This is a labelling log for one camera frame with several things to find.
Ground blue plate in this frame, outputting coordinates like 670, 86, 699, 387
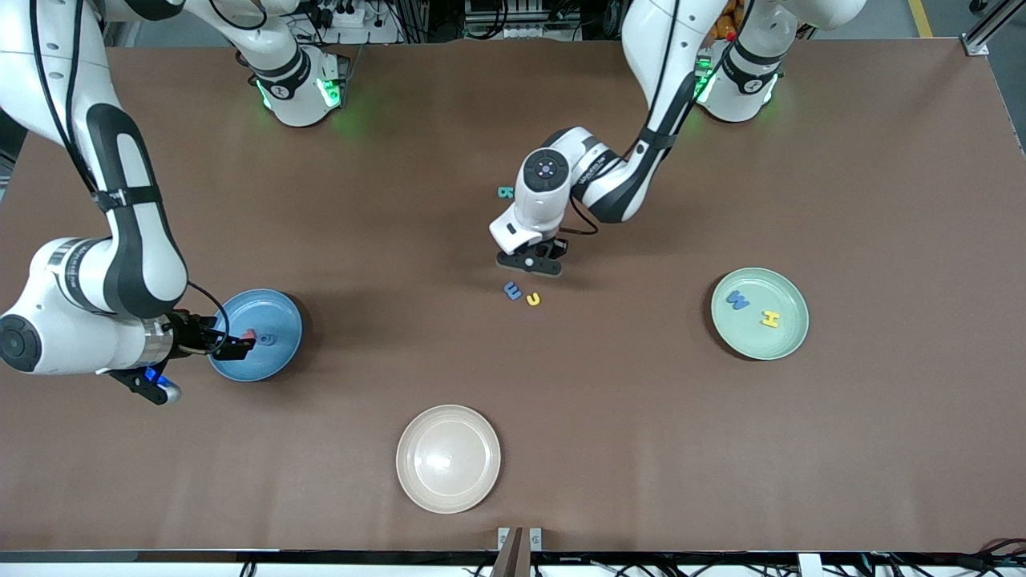
207, 288, 304, 383

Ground light green plate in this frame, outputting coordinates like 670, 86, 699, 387
710, 267, 810, 361

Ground beige plate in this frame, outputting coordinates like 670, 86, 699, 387
395, 404, 502, 514

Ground orange packets pile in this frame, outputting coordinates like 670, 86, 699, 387
709, 0, 745, 41

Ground white power strip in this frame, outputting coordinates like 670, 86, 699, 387
309, 2, 367, 29

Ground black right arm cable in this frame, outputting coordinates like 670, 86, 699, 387
30, 0, 232, 355

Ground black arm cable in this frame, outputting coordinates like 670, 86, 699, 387
565, 0, 762, 237
30, 0, 232, 355

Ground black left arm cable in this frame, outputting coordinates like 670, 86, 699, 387
565, 0, 762, 237

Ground table edge rail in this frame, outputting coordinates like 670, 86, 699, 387
0, 549, 1026, 577

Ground aluminium frame post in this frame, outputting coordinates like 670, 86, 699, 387
960, 0, 1026, 57

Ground black cable bundle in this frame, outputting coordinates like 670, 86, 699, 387
858, 539, 1026, 577

